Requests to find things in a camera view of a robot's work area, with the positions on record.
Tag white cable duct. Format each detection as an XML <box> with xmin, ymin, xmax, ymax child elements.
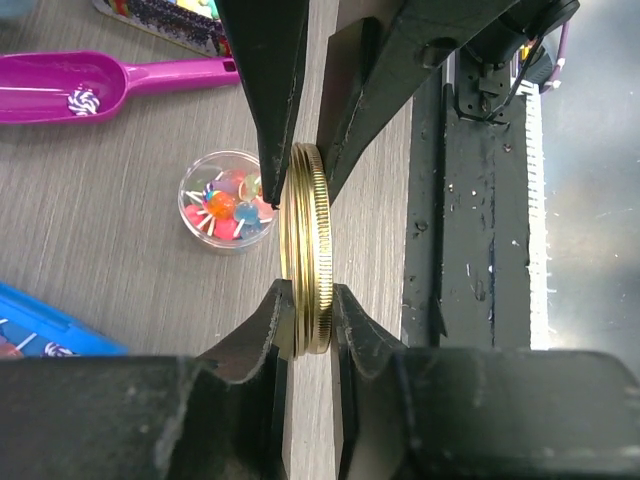
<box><xmin>517</xmin><ymin>81</ymin><xmax>551</xmax><ymax>350</ymax></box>

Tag purple plastic scoop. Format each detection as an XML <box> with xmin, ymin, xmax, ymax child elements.
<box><xmin>1</xmin><ymin>51</ymin><xmax>240</xmax><ymax>125</ymax></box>

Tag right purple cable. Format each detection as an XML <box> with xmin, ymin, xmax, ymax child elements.
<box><xmin>542</xmin><ymin>19</ymin><xmax>572</xmax><ymax>94</ymax></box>

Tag candies in jar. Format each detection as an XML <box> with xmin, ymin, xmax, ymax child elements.
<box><xmin>179</xmin><ymin>164</ymin><xmax>276</xmax><ymax>246</ymax></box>

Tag clear plastic jar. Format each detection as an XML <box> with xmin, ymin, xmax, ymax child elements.
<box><xmin>178</xmin><ymin>150</ymin><xmax>277</xmax><ymax>254</ymax></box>

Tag cream jar lid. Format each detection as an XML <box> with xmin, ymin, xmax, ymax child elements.
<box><xmin>279</xmin><ymin>143</ymin><xmax>333</xmax><ymax>357</ymax></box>

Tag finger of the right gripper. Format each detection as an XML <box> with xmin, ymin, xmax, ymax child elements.
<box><xmin>217</xmin><ymin>0</ymin><xmax>309</xmax><ymax>206</ymax></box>
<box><xmin>316</xmin><ymin>0</ymin><xmax>513</xmax><ymax>199</ymax></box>

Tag blue plastic bin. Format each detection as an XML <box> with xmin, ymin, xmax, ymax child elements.
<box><xmin>1</xmin><ymin>283</ymin><xmax>128</xmax><ymax>356</ymax></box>

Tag purple swirl lollipop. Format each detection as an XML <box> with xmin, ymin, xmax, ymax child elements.
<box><xmin>67</xmin><ymin>89</ymin><xmax>101</xmax><ymax>116</ymax></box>

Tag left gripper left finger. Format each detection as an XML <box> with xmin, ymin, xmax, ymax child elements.
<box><xmin>1</xmin><ymin>280</ymin><xmax>293</xmax><ymax>479</ymax></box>

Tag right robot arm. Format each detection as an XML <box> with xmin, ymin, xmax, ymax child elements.
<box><xmin>217</xmin><ymin>0</ymin><xmax>579</xmax><ymax>205</ymax></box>

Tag pile of lollipop candies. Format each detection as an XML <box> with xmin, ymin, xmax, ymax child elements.
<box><xmin>0</xmin><ymin>318</ymin><xmax>75</xmax><ymax>358</ymax></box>

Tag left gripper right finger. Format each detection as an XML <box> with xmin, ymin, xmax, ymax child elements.
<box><xmin>332</xmin><ymin>284</ymin><xmax>639</xmax><ymax>479</ymax></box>

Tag gold tin of star candies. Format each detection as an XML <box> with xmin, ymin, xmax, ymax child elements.
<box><xmin>92</xmin><ymin>0</ymin><xmax>231</xmax><ymax>58</ymax></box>

